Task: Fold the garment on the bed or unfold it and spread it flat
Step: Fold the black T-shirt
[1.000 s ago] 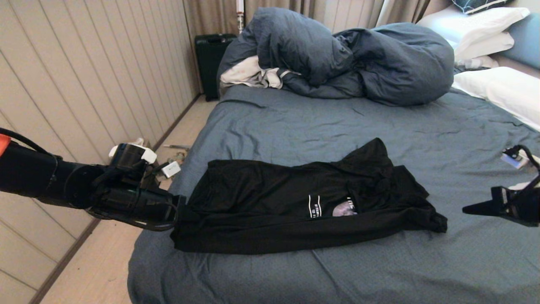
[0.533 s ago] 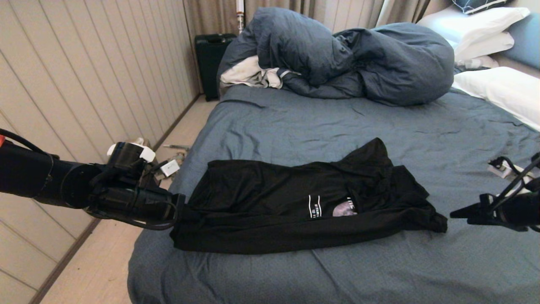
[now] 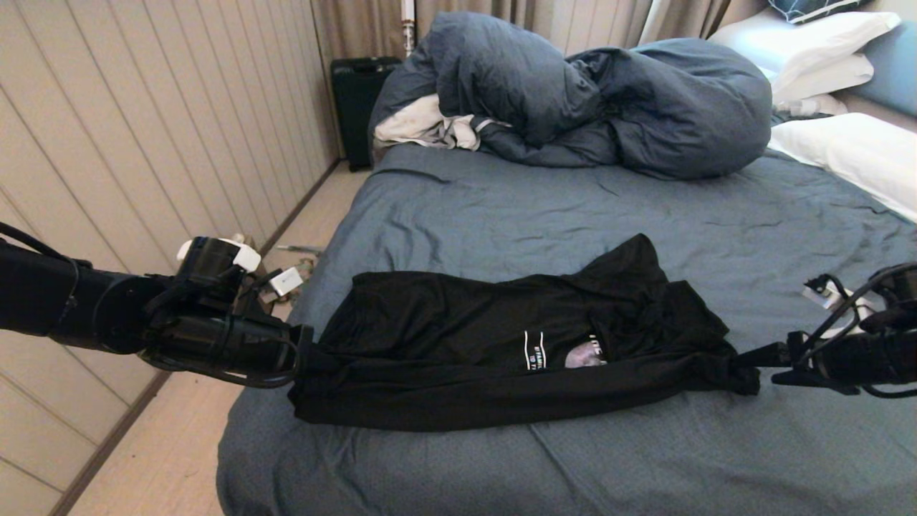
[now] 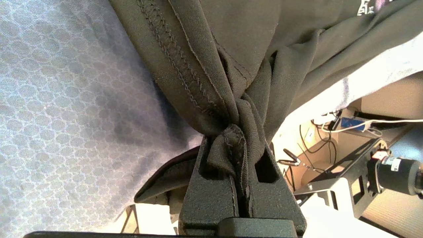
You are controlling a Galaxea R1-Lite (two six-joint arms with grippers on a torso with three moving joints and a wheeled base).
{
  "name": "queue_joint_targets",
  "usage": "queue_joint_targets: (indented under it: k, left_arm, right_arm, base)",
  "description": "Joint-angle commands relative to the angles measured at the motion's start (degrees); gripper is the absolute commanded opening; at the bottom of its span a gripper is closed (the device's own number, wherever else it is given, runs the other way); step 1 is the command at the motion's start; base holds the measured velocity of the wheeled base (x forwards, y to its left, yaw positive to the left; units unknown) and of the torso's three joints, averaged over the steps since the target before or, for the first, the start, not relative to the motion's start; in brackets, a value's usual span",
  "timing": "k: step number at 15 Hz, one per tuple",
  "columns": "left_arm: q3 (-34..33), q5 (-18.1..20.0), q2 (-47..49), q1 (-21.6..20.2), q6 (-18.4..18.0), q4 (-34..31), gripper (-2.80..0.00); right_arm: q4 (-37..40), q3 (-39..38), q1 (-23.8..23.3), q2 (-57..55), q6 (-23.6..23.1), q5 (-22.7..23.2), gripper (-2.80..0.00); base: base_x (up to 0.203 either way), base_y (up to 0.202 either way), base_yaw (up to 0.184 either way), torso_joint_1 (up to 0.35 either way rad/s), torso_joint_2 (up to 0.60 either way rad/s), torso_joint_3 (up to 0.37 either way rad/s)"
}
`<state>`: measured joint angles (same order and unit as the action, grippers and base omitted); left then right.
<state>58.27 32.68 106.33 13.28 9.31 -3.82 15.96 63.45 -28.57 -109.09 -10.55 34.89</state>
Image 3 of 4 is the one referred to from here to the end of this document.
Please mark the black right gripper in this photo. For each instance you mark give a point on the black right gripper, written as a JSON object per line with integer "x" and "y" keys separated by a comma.
{"x": 824, "y": 358}

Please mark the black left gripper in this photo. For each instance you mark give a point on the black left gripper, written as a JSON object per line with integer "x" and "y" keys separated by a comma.
{"x": 243, "y": 344}

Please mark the black moon print t-shirt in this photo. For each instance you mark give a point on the black moon print t-shirt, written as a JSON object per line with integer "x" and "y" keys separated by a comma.
{"x": 444, "y": 358}

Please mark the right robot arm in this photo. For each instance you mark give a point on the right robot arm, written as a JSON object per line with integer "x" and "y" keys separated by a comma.
{"x": 888, "y": 344}

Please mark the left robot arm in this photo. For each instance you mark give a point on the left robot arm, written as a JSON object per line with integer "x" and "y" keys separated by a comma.
{"x": 71, "y": 308}

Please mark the beige trash bin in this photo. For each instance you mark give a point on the beige trash bin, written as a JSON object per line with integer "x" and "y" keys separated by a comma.
{"x": 258, "y": 287}

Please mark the multicoloured rag mop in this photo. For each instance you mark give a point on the multicoloured rag mop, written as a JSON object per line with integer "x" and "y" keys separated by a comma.
{"x": 301, "y": 261}

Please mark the clear plastic bin bag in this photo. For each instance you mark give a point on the clear plastic bin bag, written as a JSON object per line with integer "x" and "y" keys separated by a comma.
{"x": 236, "y": 240}

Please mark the long white pillow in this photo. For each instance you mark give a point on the long white pillow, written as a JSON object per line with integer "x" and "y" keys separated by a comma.
{"x": 860, "y": 154}

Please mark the black suitcase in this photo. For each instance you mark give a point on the black suitcase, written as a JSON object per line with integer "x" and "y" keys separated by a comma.
{"x": 358, "y": 107}

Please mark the dark blue duvet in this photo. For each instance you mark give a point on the dark blue duvet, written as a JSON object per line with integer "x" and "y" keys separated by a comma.
{"x": 645, "y": 107}

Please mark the white crumpled cloth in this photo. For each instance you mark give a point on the white crumpled cloth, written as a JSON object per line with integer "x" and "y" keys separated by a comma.
{"x": 419, "y": 122}

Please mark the flat white pillow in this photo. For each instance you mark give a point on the flat white pillow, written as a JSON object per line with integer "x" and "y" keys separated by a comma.
{"x": 831, "y": 80}

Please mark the blue bed sheet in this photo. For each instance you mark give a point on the blue bed sheet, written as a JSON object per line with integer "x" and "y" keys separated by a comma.
{"x": 501, "y": 208}

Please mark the light blue headboard cushion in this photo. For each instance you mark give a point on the light blue headboard cushion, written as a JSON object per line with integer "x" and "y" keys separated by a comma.
{"x": 895, "y": 72}

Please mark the large white pillow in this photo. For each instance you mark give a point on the large white pillow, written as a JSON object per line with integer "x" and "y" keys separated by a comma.
{"x": 824, "y": 39}

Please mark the beige curtain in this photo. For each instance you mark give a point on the beige curtain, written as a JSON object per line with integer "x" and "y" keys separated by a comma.
{"x": 358, "y": 29}

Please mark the dark patterned cushion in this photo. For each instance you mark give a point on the dark patterned cushion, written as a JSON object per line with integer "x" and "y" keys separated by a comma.
{"x": 809, "y": 8}

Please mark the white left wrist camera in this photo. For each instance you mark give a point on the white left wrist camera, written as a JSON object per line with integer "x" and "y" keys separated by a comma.
{"x": 285, "y": 281}

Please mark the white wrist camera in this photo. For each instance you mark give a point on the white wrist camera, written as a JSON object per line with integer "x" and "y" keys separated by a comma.
{"x": 285, "y": 281}
{"x": 831, "y": 297}

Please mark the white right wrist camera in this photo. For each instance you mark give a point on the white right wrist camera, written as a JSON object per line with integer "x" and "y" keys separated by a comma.
{"x": 831, "y": 297}

